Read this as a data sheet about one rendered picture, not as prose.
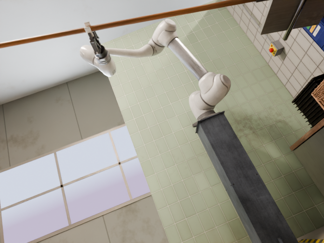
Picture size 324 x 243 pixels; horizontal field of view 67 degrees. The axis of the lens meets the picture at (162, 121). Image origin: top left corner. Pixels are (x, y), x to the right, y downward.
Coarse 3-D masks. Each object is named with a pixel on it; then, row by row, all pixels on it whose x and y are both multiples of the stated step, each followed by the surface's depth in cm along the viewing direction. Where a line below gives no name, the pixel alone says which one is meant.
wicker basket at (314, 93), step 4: (320, 84) 125; (316, 88) 129; (320, 88) 126; (312, 92) 132; (316, 92) 130; (320, 92) 128; (316, 96) 132; (320, 96) 129; (316, 100) 132; (320, 100) 130; (320, 104) 130
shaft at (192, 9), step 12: (228, 0) 130; (240, 0) 130; (252, 0) 130; (168, 12) 131; (180, 12) 131; (192, 12) 132; (108, 24) 133; (120, 24) 133; (36, 36) 135; (48, 36) 134; (60, 36) 135; (0, 48) 137
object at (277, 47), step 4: (276, 40) 223; (272, 44) 222; (276, 44) 221; (280, 44) 221; (272, 48) 224; (276, 48) 220; (280, 48) 219; (272, 52) 227; (276, 52) 222; (280, 52) 224
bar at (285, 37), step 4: (300, 0) 132; (304, 0) 130; (300, 4) 133; (304, 4) 133; (300, 8) 135; (296, 12) 138; (300, 12) 138; (296, 16) 140; (292, 20) 144; (296, 20) 143; (292, 24) 146; (288, 28) 150; (292, 28) 149; (288, 32) 152; (284, 36) 156; (288, 36) 155
